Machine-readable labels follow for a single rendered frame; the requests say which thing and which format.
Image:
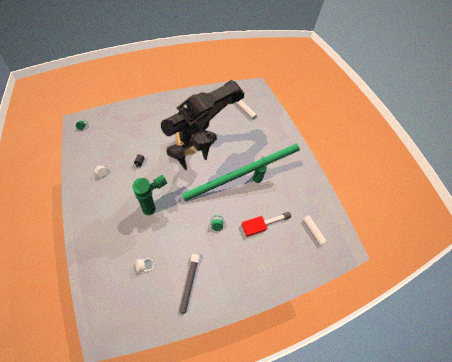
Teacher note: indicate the dark grey rod with white tip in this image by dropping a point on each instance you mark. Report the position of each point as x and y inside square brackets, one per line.
[185, 300]

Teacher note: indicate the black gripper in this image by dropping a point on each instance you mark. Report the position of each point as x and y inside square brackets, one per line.
[178, 152]

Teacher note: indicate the green cylindrical rail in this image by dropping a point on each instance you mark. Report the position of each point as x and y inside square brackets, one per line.
[240, 172]

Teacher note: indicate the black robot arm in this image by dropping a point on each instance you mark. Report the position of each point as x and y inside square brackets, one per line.
[201, 108]

